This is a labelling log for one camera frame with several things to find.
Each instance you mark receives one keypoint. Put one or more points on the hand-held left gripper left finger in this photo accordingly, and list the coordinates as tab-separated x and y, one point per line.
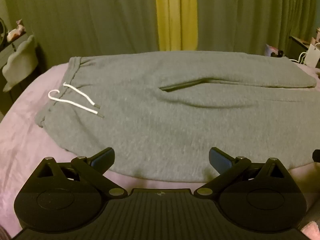
103	158

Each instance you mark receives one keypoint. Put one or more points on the pink bed blanket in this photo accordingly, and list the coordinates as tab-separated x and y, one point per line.
22	135

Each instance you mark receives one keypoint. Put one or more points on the white box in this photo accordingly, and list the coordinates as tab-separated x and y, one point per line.
312	55

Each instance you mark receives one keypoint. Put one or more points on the pink bag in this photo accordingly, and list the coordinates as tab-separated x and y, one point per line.
271	48

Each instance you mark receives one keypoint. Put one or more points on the grey sweatpants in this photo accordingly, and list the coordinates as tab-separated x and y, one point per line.
150	130

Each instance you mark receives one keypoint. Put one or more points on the dark side table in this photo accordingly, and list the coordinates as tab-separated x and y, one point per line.
298	43

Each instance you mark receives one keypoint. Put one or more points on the pink fluffy cloth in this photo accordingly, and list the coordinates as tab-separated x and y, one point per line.
311	228

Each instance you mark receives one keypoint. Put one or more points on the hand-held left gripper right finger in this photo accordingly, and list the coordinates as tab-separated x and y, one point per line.
219	159

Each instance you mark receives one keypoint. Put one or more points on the yellow curtain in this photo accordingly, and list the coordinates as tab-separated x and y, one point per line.
175	15

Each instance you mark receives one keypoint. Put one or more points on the green curtain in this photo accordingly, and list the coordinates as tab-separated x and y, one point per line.
95	15

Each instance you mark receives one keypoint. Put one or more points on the pink plush toy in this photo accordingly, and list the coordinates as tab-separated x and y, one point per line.
16	31

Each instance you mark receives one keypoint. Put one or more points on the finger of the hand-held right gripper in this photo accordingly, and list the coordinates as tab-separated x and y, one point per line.
317	155

